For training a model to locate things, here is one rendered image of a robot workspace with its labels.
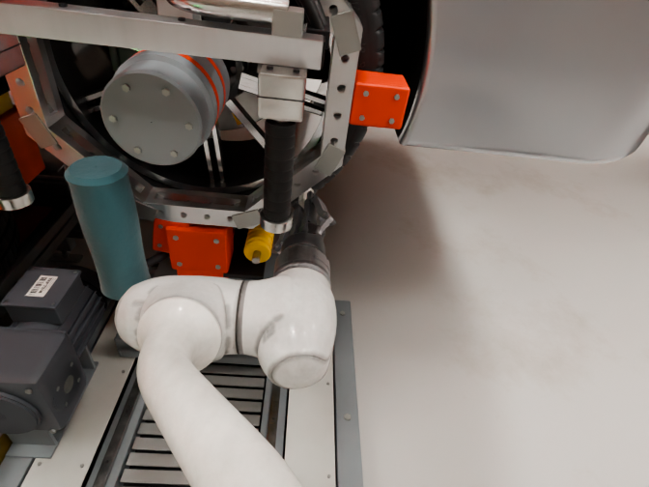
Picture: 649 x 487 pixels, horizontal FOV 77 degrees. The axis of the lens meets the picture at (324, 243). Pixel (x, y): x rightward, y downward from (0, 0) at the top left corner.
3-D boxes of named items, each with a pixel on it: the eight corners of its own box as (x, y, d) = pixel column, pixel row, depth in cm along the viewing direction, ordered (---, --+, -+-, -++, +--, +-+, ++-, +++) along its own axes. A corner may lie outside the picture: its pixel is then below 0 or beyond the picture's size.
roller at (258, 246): (280, 197, 110) (281, 179, 106) (268, 272, 87) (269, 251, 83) (258, 195, 110) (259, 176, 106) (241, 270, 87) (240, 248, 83)
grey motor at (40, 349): (147, 325, 122) (125, 230, 100) (82, 474, 89) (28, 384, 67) (84, 320, 121) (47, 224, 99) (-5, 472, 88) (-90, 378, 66)
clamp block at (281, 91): (305, 96, 53) (309, 51, 49) (302, 124, 46) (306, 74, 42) (266, 91, 52) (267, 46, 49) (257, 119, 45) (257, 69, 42)
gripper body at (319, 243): (297, 288, 71) (299, 253, 78) (337, 264, 67) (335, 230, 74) (268, 262, 67) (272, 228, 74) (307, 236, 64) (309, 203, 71)
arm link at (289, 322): (338, 263, 59) (246, 259, 59) (342, 353, 47) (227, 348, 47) (332, 313, 66) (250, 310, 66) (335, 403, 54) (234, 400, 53)
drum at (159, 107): (235, 118, 74) (232, 33, 66) (210, 176, 58) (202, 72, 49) (155, 109, 73) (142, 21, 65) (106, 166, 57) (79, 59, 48)
